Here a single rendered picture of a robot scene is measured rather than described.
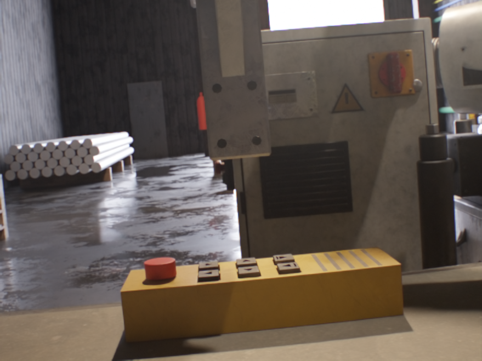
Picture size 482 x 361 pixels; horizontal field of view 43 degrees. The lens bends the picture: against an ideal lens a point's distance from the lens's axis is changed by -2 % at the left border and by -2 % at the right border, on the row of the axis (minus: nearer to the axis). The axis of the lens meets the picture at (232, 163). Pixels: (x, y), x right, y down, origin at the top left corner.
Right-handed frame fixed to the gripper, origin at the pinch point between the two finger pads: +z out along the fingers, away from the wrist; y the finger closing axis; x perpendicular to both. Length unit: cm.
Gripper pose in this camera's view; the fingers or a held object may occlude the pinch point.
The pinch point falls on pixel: (235, 114)
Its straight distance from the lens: 52.8
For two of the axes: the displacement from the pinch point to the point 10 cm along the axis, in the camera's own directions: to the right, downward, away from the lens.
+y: -0.4, -0.7, 10.0
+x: -10.0, 0.9, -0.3
